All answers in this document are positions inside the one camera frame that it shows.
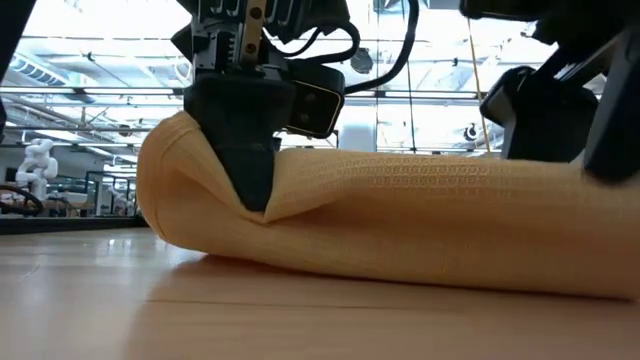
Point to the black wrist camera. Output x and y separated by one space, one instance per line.
317 105
545 115

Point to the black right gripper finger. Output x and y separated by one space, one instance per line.
617 110

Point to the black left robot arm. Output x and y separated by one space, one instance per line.
10 30

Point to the yellow waffle weave towel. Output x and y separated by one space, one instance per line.
400 225

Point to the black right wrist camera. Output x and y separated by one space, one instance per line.
545 115

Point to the long horizontal light bar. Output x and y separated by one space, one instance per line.
125 91

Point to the silver ventilation duct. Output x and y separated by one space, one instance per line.
35 70

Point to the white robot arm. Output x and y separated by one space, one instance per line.
37 165

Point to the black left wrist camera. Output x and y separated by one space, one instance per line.
317 105

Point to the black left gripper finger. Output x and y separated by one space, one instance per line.
245 125

